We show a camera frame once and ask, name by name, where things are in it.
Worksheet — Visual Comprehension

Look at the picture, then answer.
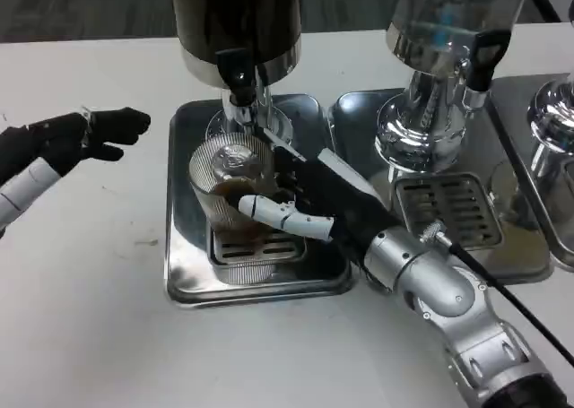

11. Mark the clear drink dispenser steel base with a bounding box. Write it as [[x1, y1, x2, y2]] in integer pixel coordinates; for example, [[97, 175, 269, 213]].
[[373, 0, 534, 177]]

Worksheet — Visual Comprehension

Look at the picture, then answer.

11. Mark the black dispenser tap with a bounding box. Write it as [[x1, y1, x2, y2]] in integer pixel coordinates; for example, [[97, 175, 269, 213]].
[[215, 48, 257, 105], [465, 28, 513, 109]]

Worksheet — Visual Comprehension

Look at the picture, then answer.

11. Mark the drink dispenser with dark liquid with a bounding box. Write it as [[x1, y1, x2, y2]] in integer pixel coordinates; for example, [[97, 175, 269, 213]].
[[168, 0, 304, 145]]

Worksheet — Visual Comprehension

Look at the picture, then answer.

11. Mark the slotted steel drip grid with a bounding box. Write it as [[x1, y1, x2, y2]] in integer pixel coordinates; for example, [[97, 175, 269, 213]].
[[209, 231, 310, 271], [393, 171, 504, 251]]

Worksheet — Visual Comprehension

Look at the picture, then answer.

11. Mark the clear ribbed glass cup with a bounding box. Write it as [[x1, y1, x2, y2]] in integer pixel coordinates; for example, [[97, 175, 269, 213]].
[[187, 134, 277, 247]]

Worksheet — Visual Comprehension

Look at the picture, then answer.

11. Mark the steel drip tray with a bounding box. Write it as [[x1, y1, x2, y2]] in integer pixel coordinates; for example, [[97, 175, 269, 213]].
[[165, 94, 356, 309], [487, 72, 574, 269], [328, 91, 553, 284]]

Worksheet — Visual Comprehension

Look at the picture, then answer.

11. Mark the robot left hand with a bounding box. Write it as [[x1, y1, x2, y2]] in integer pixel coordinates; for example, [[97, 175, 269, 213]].
[[0, 106, 152, 184]]

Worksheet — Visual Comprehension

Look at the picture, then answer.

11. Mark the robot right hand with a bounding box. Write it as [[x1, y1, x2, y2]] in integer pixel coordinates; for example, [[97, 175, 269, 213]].
[[237, 127, 405, 271]]

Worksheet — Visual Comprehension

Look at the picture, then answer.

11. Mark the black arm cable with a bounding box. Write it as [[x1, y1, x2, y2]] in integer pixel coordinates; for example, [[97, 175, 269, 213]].
[[418, 221, 574, 368]]

